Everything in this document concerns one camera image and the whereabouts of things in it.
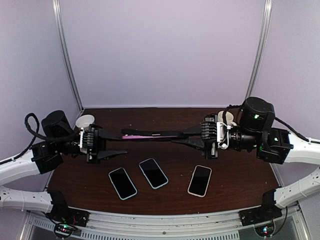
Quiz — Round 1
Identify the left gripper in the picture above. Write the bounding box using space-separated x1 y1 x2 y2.
55 123 129 165

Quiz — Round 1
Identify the black phone case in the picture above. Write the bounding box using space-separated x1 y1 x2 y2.
121 128 188 139

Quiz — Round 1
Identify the pink phone case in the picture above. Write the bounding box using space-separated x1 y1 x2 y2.
187 165 212 198

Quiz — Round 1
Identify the purple phone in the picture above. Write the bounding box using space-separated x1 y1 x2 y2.
122 135 174 141

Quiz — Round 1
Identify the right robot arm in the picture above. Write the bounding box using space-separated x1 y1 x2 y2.
174 97 320 166

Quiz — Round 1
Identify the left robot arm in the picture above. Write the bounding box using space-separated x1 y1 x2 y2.
0 110 126 222

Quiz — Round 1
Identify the left blue-cased phone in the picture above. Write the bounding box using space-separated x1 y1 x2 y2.
108 167 138 201

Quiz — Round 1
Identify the blue-cased phone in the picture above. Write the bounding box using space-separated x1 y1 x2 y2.
108 167 138 201
139 158 169 190

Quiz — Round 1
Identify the middle blue-cased phone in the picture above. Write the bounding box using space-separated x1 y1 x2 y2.
139 158 169 190

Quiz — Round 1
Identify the small white cup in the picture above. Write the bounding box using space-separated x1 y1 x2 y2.
75 114 95 131

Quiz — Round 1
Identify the cream ceramic mug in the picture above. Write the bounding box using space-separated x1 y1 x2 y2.
217 110 237 126

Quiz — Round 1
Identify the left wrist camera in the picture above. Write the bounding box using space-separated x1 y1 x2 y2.
78 125 98 154

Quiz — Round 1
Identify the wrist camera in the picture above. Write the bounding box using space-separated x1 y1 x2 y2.
78 125 98 154
216 119 230 150

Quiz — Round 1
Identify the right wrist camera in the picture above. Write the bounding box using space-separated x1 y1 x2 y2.
216 119 230 150

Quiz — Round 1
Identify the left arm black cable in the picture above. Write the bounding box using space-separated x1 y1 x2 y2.
24 112 81 143

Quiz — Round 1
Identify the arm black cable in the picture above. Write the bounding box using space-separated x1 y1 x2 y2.
24 112 81 143
273 117 316 145

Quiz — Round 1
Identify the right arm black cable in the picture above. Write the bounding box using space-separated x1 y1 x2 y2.
273 117 316 145

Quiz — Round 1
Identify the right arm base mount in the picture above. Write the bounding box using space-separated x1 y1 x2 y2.
238 189 282 238

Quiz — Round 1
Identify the aluminium front rail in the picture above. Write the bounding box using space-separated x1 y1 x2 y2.
24 203 308 240

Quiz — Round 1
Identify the left corner aluminium post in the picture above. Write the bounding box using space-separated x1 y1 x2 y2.
52 0 84 112

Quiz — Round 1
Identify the corner aluminium post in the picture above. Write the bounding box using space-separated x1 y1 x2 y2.
241 0 273 103
52 0 84 112

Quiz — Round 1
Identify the right corner aluminium post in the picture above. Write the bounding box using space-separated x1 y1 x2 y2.
241 0 273 103

